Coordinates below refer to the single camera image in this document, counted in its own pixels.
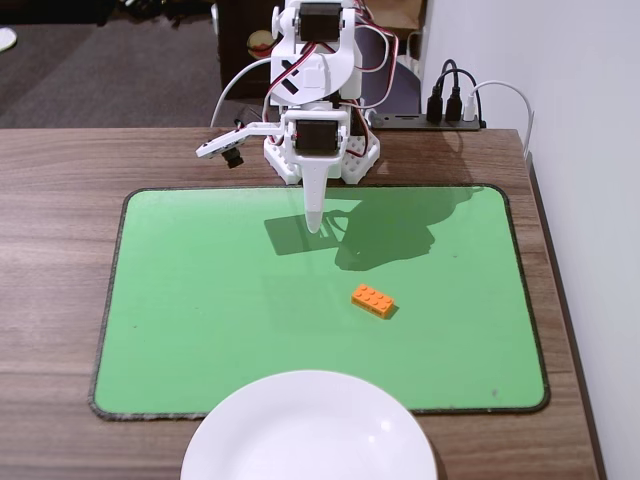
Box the white round plate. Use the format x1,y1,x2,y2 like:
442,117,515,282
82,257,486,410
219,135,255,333
179,369,440,480

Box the orange lego block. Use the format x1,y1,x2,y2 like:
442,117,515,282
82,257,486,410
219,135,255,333
350,283,396,319

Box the black usb hub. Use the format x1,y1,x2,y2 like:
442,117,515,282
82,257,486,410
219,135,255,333
369,112,487,132

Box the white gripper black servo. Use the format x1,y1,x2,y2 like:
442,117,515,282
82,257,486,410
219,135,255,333
282,110,351,235

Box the white camera cable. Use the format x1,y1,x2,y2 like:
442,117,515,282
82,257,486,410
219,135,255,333
209,58,274,129

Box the black wrist camera white mount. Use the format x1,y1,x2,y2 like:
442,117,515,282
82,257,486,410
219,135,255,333
195,122,287,170

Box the green work mat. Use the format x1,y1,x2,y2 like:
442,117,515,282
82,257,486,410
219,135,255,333
88,184,551,420

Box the round yellow red sticker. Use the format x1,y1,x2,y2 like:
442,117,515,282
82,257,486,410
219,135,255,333
247,29,274,58

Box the black usb cable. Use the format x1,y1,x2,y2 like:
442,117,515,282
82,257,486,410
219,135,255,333
425,58,459,125
435,68,477,124

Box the red black servo wires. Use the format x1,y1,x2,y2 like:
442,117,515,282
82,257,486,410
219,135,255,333
355,22,401,109

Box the white usb cable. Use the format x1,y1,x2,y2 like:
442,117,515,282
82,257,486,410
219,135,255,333
462,79,535,162

